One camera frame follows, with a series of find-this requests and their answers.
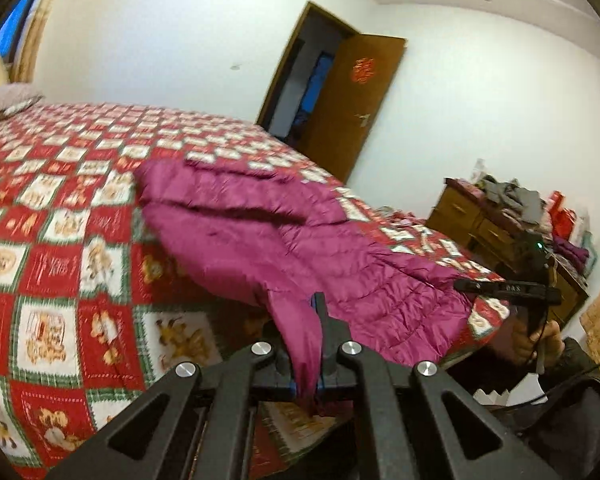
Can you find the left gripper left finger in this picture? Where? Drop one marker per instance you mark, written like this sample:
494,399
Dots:
194,423

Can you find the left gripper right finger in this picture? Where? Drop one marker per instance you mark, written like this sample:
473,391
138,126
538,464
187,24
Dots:
409,422

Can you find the magenta puffer jacket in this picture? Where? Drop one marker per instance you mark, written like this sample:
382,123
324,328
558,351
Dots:
273,241

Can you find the grey clothes pile on dresser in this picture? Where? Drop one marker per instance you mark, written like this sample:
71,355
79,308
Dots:
526,204

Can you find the person's right hand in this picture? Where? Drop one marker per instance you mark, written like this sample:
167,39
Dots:
525,346

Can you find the red gift bag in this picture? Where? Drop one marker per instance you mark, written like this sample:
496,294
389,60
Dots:
562,219

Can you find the brown wooden dresser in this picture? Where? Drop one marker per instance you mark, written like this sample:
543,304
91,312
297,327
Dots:
489,233

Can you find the red patterned bed quilt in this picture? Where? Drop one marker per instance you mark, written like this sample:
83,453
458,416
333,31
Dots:
93,310

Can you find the brown wooden door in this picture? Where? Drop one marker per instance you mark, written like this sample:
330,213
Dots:
331,136

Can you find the red door decoration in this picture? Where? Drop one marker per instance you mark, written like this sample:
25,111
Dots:
363,70

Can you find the striped grey pillow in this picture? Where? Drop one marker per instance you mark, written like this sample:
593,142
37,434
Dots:
17,97

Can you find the right beige curtain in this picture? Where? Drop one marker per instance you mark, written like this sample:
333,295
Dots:
29,42

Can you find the blue window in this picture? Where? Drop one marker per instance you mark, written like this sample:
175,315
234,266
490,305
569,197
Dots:
11,30

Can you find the metal door handle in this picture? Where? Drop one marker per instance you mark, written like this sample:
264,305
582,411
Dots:
363,119

